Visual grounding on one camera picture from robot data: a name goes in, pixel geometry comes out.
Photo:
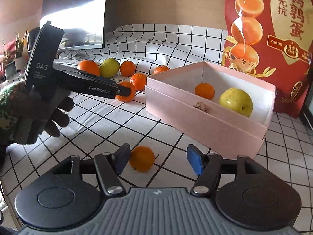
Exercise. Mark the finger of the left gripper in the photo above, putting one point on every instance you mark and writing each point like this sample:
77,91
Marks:
122,90
99,78

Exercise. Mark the white grid tablecloth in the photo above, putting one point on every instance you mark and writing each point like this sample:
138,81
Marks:
100,124

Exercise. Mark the gloved left hand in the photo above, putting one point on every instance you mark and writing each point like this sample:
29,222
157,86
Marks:
17,104

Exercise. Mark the red snack bag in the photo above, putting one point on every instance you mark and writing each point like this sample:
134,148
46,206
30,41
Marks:
272,40

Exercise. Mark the pink gift box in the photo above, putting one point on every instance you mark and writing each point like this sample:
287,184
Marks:
170,97

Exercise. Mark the potted plant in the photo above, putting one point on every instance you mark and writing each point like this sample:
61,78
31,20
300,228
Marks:
12,50

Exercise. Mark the tiny kumquat orange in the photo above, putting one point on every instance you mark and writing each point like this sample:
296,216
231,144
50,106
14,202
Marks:
132,95

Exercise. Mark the yellow green pear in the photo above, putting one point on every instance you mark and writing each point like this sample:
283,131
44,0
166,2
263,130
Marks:
237,100

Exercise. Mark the small orange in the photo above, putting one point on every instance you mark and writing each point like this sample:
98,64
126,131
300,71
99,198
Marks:
141,158

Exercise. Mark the large orange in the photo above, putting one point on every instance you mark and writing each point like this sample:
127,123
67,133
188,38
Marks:
89,66

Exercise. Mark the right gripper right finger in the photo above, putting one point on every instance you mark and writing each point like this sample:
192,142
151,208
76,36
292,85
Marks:
207,167

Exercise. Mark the mandarin orange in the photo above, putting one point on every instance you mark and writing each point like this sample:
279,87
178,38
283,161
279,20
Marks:
127,68
138,80
205,90

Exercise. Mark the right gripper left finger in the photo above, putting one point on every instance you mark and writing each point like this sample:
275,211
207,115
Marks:
108,167

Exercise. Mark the curved monitor left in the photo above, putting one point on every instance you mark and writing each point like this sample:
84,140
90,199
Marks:
81,20

